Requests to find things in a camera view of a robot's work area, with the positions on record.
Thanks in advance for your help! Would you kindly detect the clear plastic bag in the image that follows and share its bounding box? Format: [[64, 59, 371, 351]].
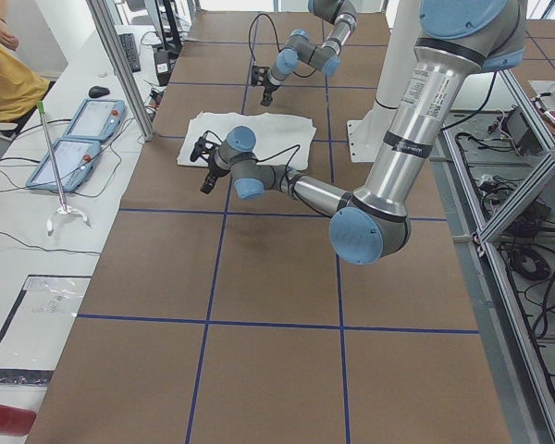
[[0, 275, 91, 387]]

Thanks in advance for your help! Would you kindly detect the red cylinder object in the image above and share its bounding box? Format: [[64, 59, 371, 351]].
[[0, 404, 37, 437]]

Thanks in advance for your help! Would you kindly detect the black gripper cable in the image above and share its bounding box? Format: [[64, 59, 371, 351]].
[[248, 13, 288, 70], [253, 144, 302, 184]]

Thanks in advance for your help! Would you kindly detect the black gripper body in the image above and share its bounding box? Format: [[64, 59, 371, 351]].
[[264, 76, 282, 95], [206, 156, 230, 181]]

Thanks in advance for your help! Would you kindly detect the blue teach pendant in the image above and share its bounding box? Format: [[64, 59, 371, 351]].
[[64, 98, 126, 142], [26, 138, 101, 192]]

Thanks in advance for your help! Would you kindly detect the black keyboard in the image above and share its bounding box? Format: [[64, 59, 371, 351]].
[[117, 33, 142, 72]]

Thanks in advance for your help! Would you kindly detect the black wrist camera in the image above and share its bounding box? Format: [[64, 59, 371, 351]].
[[250, 65, 270, 87], [190, 130, 219, 163]]

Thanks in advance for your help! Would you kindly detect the white long-sleeve printed shirt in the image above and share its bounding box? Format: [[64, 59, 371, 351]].
[[177, 112, 316, 170]]

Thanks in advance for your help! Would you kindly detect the aluminium frame post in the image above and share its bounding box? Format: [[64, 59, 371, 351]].
[[86, 0, 154, 142]]

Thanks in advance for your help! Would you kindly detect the upper blue teach pendant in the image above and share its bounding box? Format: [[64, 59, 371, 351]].
[[64, 98, 126, 142]]

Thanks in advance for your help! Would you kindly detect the black computer mouse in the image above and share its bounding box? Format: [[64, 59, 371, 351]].
[[88, 86, 110, 99]]

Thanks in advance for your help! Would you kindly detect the green-tipped metal stand rod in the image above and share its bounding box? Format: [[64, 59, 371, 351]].
[[36, 101, 91, 236]]

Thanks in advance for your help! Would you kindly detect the person in yellow shirt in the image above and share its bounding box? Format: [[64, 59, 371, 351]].
[[0, 1, 54, 125]]

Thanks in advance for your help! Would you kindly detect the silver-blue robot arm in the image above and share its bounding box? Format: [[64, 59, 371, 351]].
[[251, 0, 357, 106], [191, 1, 527, 265]]

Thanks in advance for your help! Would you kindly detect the lower blue teach pendant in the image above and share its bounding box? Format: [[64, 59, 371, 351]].
[[26, 138, 101, 192]]

